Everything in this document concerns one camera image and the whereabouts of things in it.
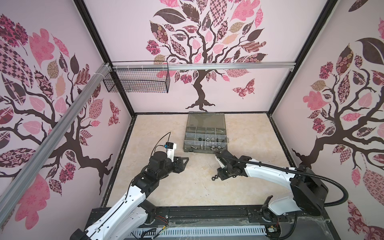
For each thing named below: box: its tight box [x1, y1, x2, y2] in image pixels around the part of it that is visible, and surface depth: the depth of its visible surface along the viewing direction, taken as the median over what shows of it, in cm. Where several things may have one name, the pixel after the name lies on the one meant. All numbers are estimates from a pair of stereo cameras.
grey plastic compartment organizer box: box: [183, 111, 229, 154], surface depth 106 cm
